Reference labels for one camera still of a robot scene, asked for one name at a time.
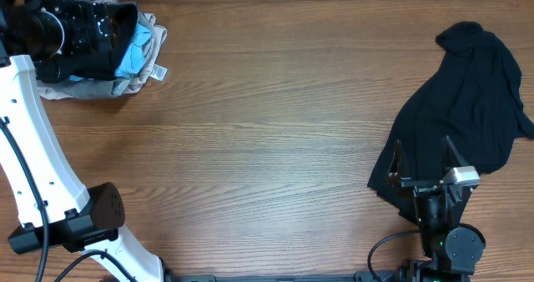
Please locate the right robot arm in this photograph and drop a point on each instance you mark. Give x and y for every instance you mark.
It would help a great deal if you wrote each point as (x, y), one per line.
(452, 248)

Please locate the grey folded t-shirt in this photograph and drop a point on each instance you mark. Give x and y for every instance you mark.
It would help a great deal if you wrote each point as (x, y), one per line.
(92, 90)

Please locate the dark navy garment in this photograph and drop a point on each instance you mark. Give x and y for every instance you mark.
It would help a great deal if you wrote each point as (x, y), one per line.
(473, 98)

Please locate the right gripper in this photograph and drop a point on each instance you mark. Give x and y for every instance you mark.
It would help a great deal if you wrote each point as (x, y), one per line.
(395, 166)

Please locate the light blue folded t-shirt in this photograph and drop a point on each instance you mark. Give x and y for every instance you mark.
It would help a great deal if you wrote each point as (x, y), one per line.
(135, 58)

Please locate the black t-shirt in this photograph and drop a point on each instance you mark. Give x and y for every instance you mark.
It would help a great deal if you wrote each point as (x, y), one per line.
(59, 67)

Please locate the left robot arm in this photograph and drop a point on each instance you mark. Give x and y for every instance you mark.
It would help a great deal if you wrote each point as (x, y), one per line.
(54, 207)

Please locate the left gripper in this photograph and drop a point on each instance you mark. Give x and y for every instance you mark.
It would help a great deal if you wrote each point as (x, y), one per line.
(85, 45)

